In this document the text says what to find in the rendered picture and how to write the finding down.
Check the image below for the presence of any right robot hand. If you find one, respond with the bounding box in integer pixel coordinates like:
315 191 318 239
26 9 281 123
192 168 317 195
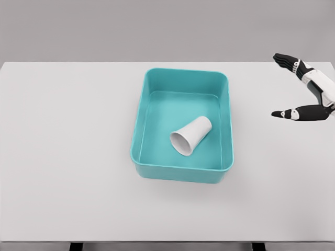
271 53 335 122

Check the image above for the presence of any white paper cup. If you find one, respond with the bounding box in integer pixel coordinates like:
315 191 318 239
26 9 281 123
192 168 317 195
170 116 213 157

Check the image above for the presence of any teal plastic basket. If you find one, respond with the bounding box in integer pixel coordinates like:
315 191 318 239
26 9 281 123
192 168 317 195
130 67 235 185

